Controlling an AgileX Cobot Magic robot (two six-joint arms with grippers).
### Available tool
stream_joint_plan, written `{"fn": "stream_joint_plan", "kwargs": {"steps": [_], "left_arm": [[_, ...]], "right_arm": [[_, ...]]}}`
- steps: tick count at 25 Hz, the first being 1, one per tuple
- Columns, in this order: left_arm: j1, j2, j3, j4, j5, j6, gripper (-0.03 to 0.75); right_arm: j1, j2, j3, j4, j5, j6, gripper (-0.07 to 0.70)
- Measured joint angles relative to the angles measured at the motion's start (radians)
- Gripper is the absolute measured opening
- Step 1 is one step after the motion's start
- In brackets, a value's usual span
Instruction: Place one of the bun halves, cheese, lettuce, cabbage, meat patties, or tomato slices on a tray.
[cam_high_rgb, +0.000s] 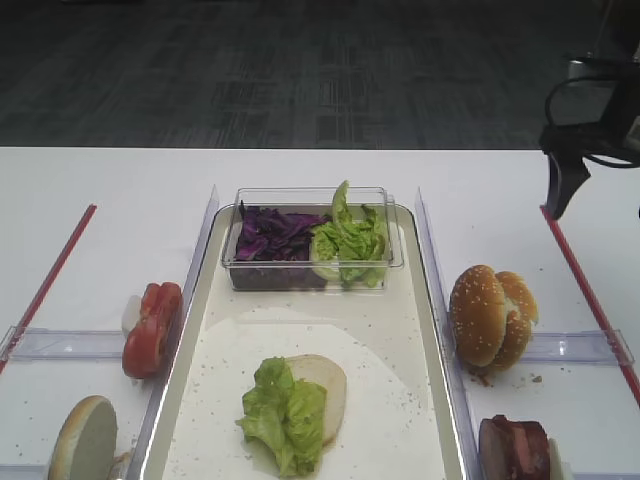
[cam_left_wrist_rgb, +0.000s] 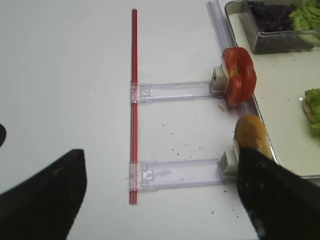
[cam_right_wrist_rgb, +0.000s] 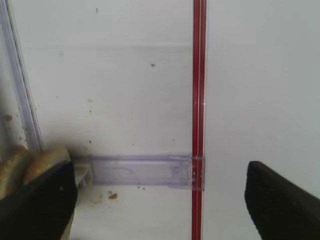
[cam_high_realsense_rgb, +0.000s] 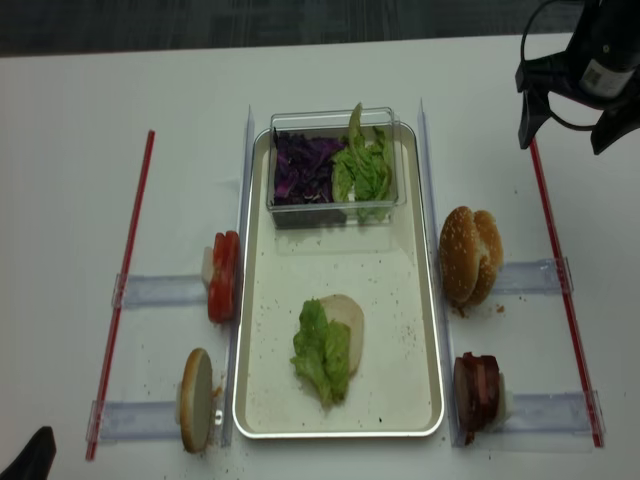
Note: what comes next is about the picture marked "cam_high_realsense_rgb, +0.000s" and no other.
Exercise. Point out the clear plastic salad box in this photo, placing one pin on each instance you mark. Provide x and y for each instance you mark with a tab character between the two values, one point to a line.
334	124

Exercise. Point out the dark meat patties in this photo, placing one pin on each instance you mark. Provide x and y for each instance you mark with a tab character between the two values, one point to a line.
478	392

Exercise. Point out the upright bun half left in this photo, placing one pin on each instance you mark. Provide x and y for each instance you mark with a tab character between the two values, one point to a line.
196	401

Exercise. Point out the cream metal tray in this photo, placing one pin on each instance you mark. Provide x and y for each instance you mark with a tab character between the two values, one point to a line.
385	268

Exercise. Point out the right clear vertical rail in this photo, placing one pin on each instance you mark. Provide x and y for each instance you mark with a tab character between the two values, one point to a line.
440	304

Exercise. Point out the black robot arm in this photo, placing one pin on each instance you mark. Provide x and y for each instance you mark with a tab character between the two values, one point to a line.
597	17

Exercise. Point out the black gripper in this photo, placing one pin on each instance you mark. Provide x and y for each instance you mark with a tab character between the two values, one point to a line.
596	70

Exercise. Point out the black object bottom left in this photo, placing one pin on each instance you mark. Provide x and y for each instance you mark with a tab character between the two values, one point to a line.
35	460

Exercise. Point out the upper left clear holder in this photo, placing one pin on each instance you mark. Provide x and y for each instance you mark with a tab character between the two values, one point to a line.
138	291

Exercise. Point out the sesame bun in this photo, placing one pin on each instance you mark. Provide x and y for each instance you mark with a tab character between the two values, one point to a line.
491	255
459	253

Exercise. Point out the left red strip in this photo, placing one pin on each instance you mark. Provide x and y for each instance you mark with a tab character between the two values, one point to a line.
98	408

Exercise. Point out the left clear vertical rail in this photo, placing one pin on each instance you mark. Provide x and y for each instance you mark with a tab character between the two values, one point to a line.
245	196

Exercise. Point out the upper right clear holder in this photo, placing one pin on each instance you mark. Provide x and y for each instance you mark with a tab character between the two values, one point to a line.
540	277

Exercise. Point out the clear vertical rail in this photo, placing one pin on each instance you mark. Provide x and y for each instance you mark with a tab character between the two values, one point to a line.
440	304
245	196

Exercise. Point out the bun base on tray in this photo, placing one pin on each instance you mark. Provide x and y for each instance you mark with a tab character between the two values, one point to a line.
343	309

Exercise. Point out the shredded purple cabbage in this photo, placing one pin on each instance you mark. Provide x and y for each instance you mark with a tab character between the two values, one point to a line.
304	168

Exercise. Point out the red strip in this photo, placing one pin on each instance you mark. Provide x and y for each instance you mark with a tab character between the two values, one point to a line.
98	408
597	431

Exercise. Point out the white stopper by tomato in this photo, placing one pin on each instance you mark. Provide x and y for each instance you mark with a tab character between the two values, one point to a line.
207	267

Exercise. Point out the lower left clear holder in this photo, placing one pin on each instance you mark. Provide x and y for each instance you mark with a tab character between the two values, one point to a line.
113	421

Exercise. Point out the red tomato slices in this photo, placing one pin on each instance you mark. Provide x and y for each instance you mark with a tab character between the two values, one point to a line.
221	293

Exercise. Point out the sesame bun front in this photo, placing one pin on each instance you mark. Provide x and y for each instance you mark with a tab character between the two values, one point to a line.
459	253

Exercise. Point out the green lettuce leaf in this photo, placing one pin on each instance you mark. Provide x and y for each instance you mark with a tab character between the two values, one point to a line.
322	353

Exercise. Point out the sesame bun rear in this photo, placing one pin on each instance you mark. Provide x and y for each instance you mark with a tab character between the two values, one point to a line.
491	255

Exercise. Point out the white stopper by patties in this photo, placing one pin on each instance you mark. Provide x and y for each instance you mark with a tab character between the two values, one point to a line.
503	405

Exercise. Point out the green lettuce in box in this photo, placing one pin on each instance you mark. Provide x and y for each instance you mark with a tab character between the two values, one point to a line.
362	172

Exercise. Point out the right red strip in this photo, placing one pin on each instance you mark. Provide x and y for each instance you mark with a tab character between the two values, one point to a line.
597	431

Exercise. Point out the clear holder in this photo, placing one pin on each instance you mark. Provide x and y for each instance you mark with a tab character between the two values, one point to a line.
113	421
540	277
576	413
138	291

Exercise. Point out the lower right clear holder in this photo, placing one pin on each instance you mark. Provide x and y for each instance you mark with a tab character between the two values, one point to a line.
576	413

